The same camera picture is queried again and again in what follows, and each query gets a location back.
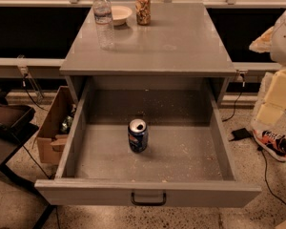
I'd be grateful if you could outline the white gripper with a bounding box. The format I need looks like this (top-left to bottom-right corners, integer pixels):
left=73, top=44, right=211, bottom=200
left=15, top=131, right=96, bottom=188
left=249, top=27, right=286, bottom=131

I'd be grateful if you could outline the blue pepsi can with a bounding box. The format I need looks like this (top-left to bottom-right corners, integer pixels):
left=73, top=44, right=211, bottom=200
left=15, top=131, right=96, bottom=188
left=128, top=119, right=149, bottom=153

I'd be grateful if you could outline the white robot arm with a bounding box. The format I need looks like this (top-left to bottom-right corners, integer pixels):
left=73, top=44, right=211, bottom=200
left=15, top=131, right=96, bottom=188
left=249, top=11, right=286, bottom=130

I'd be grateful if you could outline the grey cabinet counter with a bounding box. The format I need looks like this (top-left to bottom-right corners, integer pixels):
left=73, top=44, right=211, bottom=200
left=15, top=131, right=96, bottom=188
left=60, top=3, right=235, bottom=101

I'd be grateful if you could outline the grey open top drawer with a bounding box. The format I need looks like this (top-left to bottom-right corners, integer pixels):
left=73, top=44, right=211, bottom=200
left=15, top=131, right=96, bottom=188
left=35, top=78, right=261, bottom=207

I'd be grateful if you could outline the crumpled green can in box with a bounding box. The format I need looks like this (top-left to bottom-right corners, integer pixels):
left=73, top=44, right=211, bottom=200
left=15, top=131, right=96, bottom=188
left=60, top=115, right=73, bottom=134

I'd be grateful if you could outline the black power adapter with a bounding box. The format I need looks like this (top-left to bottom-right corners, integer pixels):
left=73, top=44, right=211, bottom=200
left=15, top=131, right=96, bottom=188
left=232, top=128, right=252, bottom=141

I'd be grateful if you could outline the orange white sneaker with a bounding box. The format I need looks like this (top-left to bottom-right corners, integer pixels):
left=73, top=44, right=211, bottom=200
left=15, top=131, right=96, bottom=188
left=253, top=130, right=286, bottom=162

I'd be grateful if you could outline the glass jar of snacks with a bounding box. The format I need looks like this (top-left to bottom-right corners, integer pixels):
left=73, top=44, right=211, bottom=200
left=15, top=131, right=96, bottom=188
left=135, top=0, right=151, bottom=26

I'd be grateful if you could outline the white bowl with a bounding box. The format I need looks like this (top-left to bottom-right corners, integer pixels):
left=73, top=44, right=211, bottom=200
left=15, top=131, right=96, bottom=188
left=112, top=6, right=133, bottom=26

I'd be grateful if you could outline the clear plastic water bottle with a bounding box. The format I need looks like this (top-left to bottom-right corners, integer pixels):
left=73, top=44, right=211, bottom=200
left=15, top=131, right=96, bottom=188
left=92, top=0, right=114, bottom=50

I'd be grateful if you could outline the brown cardboard box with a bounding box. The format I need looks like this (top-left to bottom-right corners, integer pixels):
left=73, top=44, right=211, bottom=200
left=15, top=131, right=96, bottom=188
left=36, top=86, right=74, bottom=165

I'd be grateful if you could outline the black side table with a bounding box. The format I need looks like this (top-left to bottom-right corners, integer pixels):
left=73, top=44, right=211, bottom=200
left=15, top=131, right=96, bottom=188
left=0, top=86, right=55, bottom=229

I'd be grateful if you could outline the black floor cable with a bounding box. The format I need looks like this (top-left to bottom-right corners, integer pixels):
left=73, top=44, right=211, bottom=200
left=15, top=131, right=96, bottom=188
left=256, top=145, right=286, bottom=212

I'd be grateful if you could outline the black drawer handle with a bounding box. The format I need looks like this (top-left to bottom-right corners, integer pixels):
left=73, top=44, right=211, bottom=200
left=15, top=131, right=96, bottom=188
left=131, top=192, right=167, bottom=207

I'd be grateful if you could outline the black cable at left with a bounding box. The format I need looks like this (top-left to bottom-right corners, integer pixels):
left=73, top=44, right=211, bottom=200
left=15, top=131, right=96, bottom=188
left=21, top=73, right=49, bottom=112

